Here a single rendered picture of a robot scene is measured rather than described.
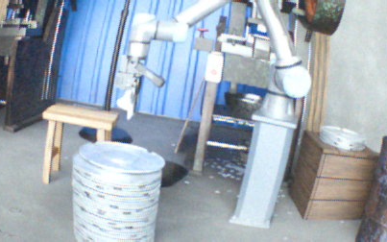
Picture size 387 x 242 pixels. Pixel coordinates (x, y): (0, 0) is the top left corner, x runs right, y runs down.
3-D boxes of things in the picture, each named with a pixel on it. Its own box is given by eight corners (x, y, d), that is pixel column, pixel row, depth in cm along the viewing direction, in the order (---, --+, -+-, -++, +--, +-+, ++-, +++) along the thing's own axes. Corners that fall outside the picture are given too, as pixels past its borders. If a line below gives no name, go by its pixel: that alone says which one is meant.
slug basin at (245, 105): (280, 125, 230) (283, 108, 228) (221, 114, 231) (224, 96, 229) (274, 115, 263) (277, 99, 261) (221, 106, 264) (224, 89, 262)
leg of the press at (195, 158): (202, 178, 222) (229, 8, 205) (180, 174, 223) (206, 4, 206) (208, 139, 313) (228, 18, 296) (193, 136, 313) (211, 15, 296)
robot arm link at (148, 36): (158, 14, 134) (133, 12, 133) (152, 44, 136) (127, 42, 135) (157, 15, 142) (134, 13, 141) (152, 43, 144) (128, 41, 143)
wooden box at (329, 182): (362, 219, 173) (381, 157, 167) (302, 220, 172) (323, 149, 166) (342, 195, 212) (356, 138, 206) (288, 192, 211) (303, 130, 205)
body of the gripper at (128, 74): (119, 86, 146) (125, 53, 144) (142, 90, 146) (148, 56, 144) (113, 89, 139) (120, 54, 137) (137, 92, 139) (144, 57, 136)
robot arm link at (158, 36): (186, 23, 147) (157, 20, 146) (189, 23, 136) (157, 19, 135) (182, 43, 149) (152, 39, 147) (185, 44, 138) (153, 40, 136)
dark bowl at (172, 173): (183, 196, 191) (185, 182, 189) (120, 182, 192) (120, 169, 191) (188, 177, 220) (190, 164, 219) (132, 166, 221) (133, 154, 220)
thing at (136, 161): (182, 165, 137) (183, 163, 137) (118, 178, 114) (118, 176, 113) (120, 140, 153) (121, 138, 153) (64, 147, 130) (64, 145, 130)
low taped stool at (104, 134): (41, 182, 166) (42, 111, 160) (53, 168, 189) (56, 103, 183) (108, 200, 168) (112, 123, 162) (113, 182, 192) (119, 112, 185)
